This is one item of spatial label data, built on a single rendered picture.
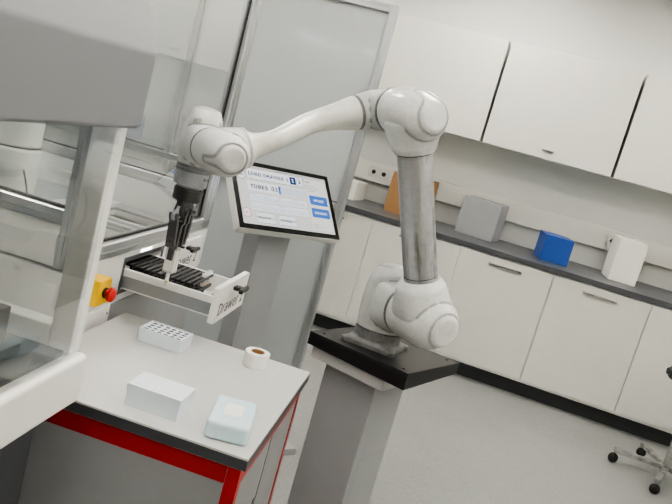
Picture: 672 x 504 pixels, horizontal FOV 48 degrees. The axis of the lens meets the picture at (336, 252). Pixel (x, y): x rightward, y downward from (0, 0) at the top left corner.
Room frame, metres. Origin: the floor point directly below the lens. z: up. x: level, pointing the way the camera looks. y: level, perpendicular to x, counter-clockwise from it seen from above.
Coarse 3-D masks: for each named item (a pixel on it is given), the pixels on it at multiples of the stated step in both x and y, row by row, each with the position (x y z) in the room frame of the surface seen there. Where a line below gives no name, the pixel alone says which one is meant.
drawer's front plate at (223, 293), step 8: (248, 272) 2.33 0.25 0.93; (232, 280) 2.18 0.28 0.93; (240, 280) 2.25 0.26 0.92; (216, 288) 2.06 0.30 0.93; (224, 288) 2.09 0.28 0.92; (232, 288) 2.18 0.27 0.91; (216, 296) 2.05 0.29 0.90; (224, 296) 2.11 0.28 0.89; (232, 296) 2.20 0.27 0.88; (240, 296) 2.30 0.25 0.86; (216, 304) 2.05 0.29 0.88; (240, 304) 2.32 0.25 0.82; (216, 312) 2.07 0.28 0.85; (224, 312) 2.15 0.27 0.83; (208, 320) 2.06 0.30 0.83; (216, 320) 2.09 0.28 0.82
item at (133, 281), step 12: (132, 276) 2.11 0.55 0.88; (144, 276) 2.10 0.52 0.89; (216, 276) 2.32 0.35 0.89; (132, 288) 2.10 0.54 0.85; (144, 288) 2.10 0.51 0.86; (156, 288) 2.10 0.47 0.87; (168, 288) 2.09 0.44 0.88; (180, 288) 2.09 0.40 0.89; (168, 300) 2.09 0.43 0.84; (180, 300) 2.09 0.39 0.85; (192, 300) 2.08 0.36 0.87; (204, 300) 2.08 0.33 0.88; (204, 312) 2.07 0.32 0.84
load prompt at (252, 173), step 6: (252, 168) 3.09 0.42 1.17; (246, 174) 3.05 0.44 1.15; (252, 174) 3.08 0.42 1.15; (258, 174) 3.10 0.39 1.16; (264, 174) 3.12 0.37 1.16; (270, 174) 3.15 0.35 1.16; (276, 174) 3.17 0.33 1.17; (282, 174) 3.19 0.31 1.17; (264, 180) 3.10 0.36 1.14; (270, 180) 3.13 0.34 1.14; (276, 180) 3.15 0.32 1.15; (282, 180) 3.18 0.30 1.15; (288, 180) 3.20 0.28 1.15; (294, 180) 3.23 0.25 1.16; (300, 180) 3.25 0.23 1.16; (294, 186) 3.21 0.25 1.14; (300, 186) 3.23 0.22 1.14
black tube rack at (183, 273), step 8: (144, 256) 2.29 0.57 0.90; (152, 256) 2.31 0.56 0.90; (128, 264) 2.15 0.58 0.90; (136, 264) 2.18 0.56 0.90; (144, 264) 2.20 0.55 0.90; (152, 264) 2.22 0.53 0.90; (160, 264) 2.24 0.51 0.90; (144, 272) 2.21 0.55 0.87; (152, 272) 2.14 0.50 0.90; (160, 272) 2.15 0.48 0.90; (176, 272) 2.20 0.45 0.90; (184, 272) 2.23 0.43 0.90; (192, 272) 2.25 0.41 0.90; (200, 272) 2.28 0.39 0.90; (176, 280) 2.13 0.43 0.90; (184, 280) 2.14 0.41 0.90; (192, 288) 2.18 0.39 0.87; (200, 288) 2.21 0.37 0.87
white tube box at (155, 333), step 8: (152, 320) 2.01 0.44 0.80; (144, 328) 1.94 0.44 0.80; (152, 328) 1.96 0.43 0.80; (160, 328) 1.98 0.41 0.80; (168, 328) 2.01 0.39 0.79; (176, 328) 2.01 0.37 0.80; (144, 336) 1.93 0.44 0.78; (152, 336) 1.93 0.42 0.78; (160, 336) 1.93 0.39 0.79; (168, 336) 1.92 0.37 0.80; (176, 336) 1.95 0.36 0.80; (184, 336) 1.98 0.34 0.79; (192, 336) 2.00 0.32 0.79; (152, 344) 1.93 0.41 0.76; (160, 344) 1.93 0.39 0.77; (168, 344) 1.92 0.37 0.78; (176, 344) 1.92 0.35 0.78; (184, 344) 1.95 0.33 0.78; (176, 352) 1.92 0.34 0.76
